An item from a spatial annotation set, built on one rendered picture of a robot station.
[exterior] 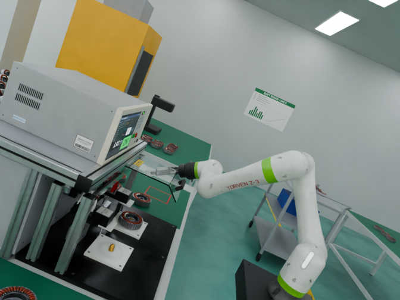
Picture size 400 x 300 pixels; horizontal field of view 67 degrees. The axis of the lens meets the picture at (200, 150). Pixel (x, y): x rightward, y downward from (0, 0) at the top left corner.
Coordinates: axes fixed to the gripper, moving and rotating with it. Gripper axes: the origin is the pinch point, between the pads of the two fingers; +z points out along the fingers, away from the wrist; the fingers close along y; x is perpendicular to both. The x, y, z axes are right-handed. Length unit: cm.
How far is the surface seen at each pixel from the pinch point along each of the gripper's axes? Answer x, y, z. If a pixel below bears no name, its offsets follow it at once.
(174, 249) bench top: -34.4, -23.5, -19.7
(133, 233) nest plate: -22.6, -35.8, -6.0
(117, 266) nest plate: -27, -60, -13
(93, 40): 168, 233, 197
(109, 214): -9, -56, -9
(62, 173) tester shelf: 10, -80, -11
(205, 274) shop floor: -106, 97, 5
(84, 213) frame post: -3, -76, -14
